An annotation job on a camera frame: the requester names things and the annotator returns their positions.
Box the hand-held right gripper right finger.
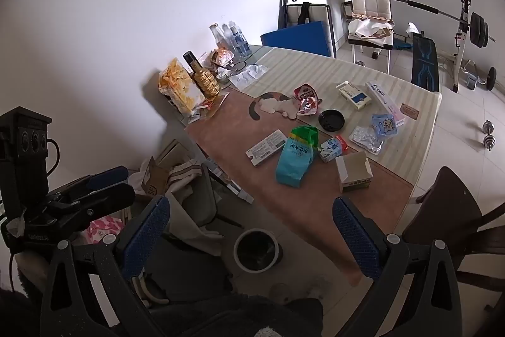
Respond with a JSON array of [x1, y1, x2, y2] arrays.
[[332, 196, 463, 337]]

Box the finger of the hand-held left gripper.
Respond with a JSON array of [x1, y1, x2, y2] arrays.
[[51, 182, 137, 231], [59, 165, 130, 199]]

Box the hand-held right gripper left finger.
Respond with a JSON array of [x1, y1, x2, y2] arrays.
[[39, 195, 172, 337]]

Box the blue plastic packet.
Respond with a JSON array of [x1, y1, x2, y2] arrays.
[[370, 113, 400, 140]]

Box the red snack packet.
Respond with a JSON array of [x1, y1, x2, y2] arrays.
[[293, 83, 320, 117]]

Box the round trash bin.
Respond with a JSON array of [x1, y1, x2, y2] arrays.
[[234, 228, 282, 274]]

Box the pink packet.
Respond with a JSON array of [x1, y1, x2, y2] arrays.
[[87, 216, 125, 245]]

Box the brown cardboard box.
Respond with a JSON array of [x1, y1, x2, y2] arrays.
[[140, 156, 178, 199]]

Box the beige cloth bag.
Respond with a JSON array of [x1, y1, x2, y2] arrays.
[[166, 159, 237, 255]]

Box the open white cardboard box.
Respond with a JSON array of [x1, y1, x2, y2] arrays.
[[335, 151, 373, 193]]

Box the small milk carton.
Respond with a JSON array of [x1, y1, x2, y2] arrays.
[[318, 135, 348, 163]]

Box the silver foil packet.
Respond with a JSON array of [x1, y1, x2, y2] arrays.
[[349, 126, 385, 154]]

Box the dark brown chair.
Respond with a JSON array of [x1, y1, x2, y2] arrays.
[[402, 166, 505, 286]]

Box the yellow chips bag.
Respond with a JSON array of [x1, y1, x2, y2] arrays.
[[158, 58, 206, 114]]

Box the black plastic lid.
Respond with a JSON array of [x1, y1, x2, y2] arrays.
[[318, 109, 346, 132]]

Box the clear plastic wrapper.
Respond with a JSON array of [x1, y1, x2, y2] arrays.
[[188, 91, 230, 121]]

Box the white flat medicine box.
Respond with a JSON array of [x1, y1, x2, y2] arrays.
[[245, 129, 288, 166]]

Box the gold grenade-shaped bottle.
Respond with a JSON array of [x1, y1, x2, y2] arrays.
[[182, 51, 219, 99]]

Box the white and pink toothpaste box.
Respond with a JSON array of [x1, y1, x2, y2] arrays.
[[365, 80, 406, 126]]

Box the white and blue box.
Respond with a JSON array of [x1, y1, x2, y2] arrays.
[[336, 81, 372, 111]]

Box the orange snack packet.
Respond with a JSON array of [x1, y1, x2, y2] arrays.
[[207, 48, 235, 67]]

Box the chrome dumbbell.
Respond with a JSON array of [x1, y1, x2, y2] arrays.
[[481, 120, 496, 151]]

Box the clear plastic bag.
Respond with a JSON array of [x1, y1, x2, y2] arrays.
[[229, 64, 269, 88]]

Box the clear glass bottle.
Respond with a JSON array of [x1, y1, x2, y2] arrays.
[[209, 22, 227, 49]]

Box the plastic water bottle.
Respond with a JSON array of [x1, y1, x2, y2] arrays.
[[235, 25, 252, 58], [227, 20, 245, 57]]

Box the black weight bench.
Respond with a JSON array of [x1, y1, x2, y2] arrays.
[[410, 35, 440, 92]]

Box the blue board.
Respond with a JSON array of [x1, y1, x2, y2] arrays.
[[260, 20, 332, 58]]

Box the black dumbbell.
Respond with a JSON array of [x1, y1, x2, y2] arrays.
[[467, 66, 498, 92]]

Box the white barbell rack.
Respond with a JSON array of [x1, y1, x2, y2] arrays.
[[452, 0, 474, 93]]

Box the barbell with black plates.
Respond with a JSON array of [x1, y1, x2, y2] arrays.
[[390, 0, 498, 47]]

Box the black cable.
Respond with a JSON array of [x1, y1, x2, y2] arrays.
[[46, 139, 61, 174]]

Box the white chair with black strap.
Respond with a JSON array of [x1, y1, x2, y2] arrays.
[[282, 1, 337, 59]]

